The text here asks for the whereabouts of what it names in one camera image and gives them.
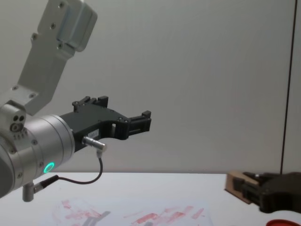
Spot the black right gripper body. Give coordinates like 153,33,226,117
258,172,301,214

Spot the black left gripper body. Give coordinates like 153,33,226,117
58,103,129,153

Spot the brown cardboard box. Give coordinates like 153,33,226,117
224,170,261,201

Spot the red round lid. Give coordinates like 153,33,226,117
266,218,301,226

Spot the white paper with red marks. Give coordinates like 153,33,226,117
50,199,213,226

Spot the dark cable with silver plugs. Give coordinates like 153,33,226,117
22,136,109,202

